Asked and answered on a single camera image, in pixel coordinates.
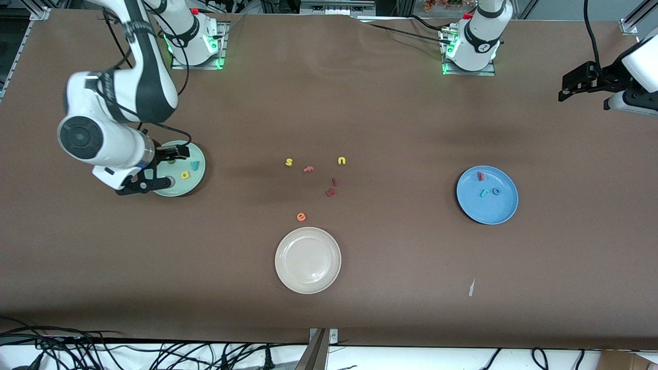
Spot green plate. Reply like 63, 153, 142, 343
152, 140, 207, 198

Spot blue plate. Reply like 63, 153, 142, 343
456, 165, 519, 226

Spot orange artificial flowers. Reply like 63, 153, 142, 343
424, 0, 466, 12

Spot cream plate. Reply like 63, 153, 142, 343
275, 227, 342, 295

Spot grey metal device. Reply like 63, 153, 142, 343
301, 0, 376, 16

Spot aluminium profile beam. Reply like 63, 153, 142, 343
296, 329, 330, 370

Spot cardboard box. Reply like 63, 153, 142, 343
599, 350, 658, 370

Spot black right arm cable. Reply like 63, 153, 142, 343
102, 8, 193, 150

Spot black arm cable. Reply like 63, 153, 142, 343
102, 8, 193, 150
583, 0, 602, 70

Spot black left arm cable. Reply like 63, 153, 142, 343
583, 0, 602, 70

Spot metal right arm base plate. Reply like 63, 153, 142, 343
171, 21, 227, 70

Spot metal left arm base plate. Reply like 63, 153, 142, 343
441, 28, 497, 77

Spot black cable on table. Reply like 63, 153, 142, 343
366, 23, 447, 43

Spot tangled black floor cables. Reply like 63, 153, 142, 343
0, 319, 309, 370

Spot silver corner bracket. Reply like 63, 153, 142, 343
309, 328, 339, 345

